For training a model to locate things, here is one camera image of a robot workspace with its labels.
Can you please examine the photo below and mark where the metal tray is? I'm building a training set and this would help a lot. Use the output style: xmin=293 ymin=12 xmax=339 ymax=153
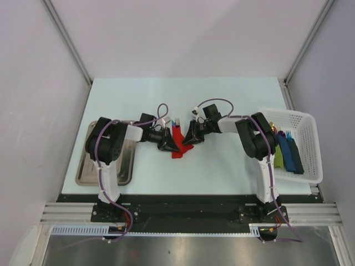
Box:
xmin=75 ymin=125 xmax=138 ymax=186

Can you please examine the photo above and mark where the red paper napkin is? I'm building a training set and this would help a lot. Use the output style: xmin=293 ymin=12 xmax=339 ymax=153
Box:
xmin=172 ymin=126 xmax=194 ymax=159

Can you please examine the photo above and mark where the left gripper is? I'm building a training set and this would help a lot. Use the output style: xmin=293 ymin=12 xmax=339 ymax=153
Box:
xmin=147 ymin=127 xmax=180 ymax=153

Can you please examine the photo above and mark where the aluminium frame rail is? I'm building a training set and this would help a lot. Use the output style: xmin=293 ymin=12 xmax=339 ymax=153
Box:
xmin=40 ymin=203 xmax=343 ymax=226

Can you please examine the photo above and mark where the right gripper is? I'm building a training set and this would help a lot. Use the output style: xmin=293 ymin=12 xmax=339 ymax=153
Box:
xmin=182 ymin=120 xmax=212 ymax=146

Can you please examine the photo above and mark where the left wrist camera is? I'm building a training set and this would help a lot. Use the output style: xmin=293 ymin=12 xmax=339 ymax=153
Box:
xmin=160 ymin=116 xmax=171 ymax=128

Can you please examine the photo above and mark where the white plastic basket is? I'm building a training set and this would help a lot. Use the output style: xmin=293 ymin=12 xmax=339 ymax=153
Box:
xmin=261 ymin=109 xmax=323 ymax=184

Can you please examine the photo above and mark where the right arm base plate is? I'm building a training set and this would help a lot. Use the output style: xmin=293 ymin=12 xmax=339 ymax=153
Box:
xmin=236 ymin=205 xmax=289 ymax=224

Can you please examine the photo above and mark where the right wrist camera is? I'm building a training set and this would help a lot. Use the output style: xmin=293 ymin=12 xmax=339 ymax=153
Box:
xmin=192 ymin=106 xmax=205 ymax=124

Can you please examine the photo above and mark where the dark navy rolled napkin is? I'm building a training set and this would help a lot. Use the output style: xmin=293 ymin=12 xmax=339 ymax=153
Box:
xmin=286 ymin=131 xmax=305 ymax=175

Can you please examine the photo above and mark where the green rolled napkin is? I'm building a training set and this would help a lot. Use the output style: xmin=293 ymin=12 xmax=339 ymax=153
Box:
xmin=274 ymin=145 xmax=285 ymax=169

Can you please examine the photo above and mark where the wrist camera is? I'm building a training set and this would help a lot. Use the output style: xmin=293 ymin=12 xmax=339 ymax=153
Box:
xmin=160 ymin=116 xmax=171 ymax=128
xmin=192 ymin=106 xmax=205 ymax=124

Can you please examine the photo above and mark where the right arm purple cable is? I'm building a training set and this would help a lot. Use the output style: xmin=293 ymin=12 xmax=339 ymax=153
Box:
xmin=194 ymin=98 xmax=305 ymax=243

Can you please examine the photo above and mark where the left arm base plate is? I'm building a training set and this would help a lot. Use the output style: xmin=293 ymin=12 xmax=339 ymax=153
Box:
xmin=90 ymin=203 xmax=142 ymax=223

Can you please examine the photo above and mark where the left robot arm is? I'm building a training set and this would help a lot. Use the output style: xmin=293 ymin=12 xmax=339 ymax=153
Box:
xmin=85 ymin=113 xmax=180 ymax=222

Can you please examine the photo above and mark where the blue rolled napkin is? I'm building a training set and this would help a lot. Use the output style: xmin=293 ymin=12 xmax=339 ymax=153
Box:
xmin=277 ymin=134 xmax=296 ymax=172

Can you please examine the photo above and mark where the white cable duct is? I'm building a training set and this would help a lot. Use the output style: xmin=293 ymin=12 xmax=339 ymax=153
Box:
xmin=52 ymin=224 xmax=278 ymax=237

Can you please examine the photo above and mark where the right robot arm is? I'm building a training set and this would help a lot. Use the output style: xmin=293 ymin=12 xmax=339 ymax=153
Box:
xmin=182 ymin=104 xmax=279 ymax=222

